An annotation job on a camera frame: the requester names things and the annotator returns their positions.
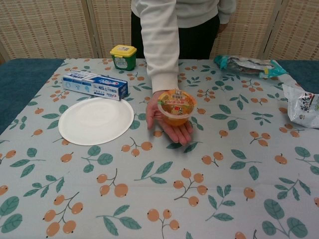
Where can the floral leaf print tablecloth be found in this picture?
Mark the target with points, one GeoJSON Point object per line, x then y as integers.
{"type": "Point", "coordinates": [159, 186]}

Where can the blue white toothpaste box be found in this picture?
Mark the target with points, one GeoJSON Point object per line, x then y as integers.
{"type": "Point", "coordinates": [96, 84]}

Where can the orange fruit jelly cup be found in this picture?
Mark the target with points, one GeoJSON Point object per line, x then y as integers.
{"type": "Point", "coordinates": [178, 107]}

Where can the person's white sleeved right forearm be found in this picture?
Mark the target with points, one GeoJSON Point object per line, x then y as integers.
{"type": "Point", "coordinates": [159, 49]}

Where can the white paper plate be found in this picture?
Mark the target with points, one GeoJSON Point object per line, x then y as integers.
{"type": "Point", "coordinates": [96, 120]}

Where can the person's white sweater torso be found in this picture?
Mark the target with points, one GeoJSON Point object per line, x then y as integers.
{"type": "Point", "coordinates": [194, 12]}

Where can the green tub with yellow lid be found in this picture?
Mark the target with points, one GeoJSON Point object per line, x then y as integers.
{"type": "Point", "coordinates": [123, 58]}

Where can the white crinkled snack bag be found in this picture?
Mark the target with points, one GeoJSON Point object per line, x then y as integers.
{"type": "Point", "coordinates": [302, 107]}

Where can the dark teal table cover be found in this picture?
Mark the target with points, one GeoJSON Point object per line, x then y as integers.
{"type": "Point", "coordinates": [20, 82]}

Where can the person's white sleeved left forearm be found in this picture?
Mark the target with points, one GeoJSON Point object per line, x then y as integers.
{"type": "Point", "coordinates": [228, 11]}

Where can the teal plastic snack bag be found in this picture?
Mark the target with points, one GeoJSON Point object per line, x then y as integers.
{"type": "Point", "coordinates": [249, 66]}

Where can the person's bare left hand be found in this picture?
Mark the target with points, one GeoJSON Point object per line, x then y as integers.
{"type": "Point", "coordinates": [222, 28]}

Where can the person's bare right hand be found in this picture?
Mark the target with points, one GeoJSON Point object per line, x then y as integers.
{"type": "Point", "coordinates": [178, 134]}

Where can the woven bamboo folding screen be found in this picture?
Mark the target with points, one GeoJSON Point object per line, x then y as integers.
{"type": "Point", "coordinates": [49, 30]}

